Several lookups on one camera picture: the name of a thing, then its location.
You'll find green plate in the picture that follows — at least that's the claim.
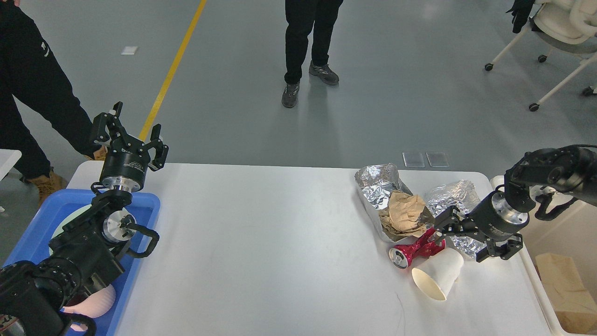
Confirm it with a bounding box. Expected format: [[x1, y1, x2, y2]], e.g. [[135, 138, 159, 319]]
[[50, 204, 91, 240]]

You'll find clear floor tile right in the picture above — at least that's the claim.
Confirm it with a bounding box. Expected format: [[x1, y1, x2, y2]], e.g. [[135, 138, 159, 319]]
[[425, 151, 450, 168]]

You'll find person in tan boots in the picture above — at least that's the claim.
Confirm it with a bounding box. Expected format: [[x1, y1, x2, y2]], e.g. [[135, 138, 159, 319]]
[[0, 0, 107, 204]]

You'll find clear plastic wrap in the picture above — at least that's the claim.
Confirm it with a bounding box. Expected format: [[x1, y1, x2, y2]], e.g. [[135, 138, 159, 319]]
[[423, 180, 486, 260]]

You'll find clear floor tile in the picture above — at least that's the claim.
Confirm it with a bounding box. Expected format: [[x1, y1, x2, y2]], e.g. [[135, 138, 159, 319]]
[[402, 152, 426, 168], [425, 151, 450, 168]]

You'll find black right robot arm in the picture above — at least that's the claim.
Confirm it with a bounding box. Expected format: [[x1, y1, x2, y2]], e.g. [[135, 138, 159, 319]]
[[434, 144, 597, 262]]

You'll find brown paper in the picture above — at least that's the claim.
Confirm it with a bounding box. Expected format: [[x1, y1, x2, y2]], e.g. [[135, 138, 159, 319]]
[[379, 190, 435, 241]]

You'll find pink mug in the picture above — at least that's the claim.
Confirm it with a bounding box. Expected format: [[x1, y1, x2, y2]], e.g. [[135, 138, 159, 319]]
[[62, 285, 117, 318]]

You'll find aluminium foil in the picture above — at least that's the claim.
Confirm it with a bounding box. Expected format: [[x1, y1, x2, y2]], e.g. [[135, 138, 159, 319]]
[[354, 162, 412, 243]]

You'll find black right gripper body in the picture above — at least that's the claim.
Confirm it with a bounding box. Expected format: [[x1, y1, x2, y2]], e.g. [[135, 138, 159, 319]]
[[467, 190, 529, 242]]

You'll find crushed red can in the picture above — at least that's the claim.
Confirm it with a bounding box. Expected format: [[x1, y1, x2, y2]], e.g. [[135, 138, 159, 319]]
[[388, 228, 446, 269]]

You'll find clear floor tile left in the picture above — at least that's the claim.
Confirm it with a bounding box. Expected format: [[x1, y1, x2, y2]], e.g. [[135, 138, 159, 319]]
[[402, 152, 426, 168]]

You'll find blue plastic tray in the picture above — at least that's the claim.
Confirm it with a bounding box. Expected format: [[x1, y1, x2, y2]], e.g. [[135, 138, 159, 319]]
[[4, 189, 160, 336]]

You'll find white side table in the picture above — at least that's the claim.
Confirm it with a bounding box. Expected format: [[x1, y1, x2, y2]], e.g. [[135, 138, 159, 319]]
[[0, 149, 21, 181]]

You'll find brown paper bag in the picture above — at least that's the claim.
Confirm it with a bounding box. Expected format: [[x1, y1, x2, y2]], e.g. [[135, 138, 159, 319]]
[[535, 253, 597, 335]]

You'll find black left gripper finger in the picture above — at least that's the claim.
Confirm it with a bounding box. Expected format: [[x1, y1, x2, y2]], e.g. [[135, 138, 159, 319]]
[[140, 124, 169, 171], [92, 101, 143, 150]]

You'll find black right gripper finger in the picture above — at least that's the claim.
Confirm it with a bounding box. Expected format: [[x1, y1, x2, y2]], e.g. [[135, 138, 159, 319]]
[[475, 233, 524, 262], [434, 205, 480, 241]]

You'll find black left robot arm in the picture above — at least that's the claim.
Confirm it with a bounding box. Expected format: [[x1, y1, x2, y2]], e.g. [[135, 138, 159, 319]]
[[0, 102, 169, 336]]

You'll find white plastic bin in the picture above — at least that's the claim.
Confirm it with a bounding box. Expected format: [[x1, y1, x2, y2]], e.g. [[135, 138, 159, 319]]
[[490, 175, 597, 336]]

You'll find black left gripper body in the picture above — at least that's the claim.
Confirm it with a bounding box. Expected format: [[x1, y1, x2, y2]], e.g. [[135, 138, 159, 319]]
[[99, 148, 151, 192]]

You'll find white office chair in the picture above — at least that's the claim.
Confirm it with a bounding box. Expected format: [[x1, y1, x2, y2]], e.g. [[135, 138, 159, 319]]
[[484, 0, 597, 112]]

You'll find person in grey sneakers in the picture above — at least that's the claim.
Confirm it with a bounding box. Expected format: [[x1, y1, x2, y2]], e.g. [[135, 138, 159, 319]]
[[281, 0, 344, 109]]

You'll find white paper cup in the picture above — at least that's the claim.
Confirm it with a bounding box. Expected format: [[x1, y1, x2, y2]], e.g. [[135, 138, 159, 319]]
[[411, 247, 464, 301]]

